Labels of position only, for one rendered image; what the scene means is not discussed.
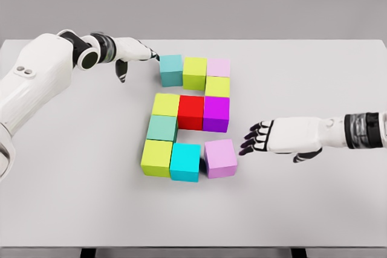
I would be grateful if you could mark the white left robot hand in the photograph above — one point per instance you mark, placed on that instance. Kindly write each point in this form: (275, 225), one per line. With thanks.
(131, 49)

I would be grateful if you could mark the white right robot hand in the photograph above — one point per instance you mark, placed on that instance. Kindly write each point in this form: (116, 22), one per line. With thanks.
(290, 135)

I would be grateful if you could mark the teal blue cube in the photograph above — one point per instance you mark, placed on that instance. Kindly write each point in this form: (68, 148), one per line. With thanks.
(171, 70)

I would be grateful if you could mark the light pink cube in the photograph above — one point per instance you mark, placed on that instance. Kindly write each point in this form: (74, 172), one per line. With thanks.
(218, 67)
(219, 158)

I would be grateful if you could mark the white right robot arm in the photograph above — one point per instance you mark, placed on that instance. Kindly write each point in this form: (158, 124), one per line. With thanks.
(353, 131)

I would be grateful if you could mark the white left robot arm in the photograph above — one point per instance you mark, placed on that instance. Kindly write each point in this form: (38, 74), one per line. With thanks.
(39, 70)

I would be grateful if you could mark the lime green cube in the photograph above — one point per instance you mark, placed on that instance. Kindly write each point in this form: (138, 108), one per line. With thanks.
(165, 104)
(194, 72)
(217, 86)
(155, 157)

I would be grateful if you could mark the purple cube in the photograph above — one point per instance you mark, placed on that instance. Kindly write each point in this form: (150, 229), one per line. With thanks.
(216, 113)

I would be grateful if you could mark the mint green cube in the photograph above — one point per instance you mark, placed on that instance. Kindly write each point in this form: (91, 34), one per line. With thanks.
(161, 128)

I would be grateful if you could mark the red cube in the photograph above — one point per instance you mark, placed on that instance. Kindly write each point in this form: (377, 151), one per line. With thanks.
(190, 111)

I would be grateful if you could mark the cyan cube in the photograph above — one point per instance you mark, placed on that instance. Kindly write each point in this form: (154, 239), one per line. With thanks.
(185, 162)

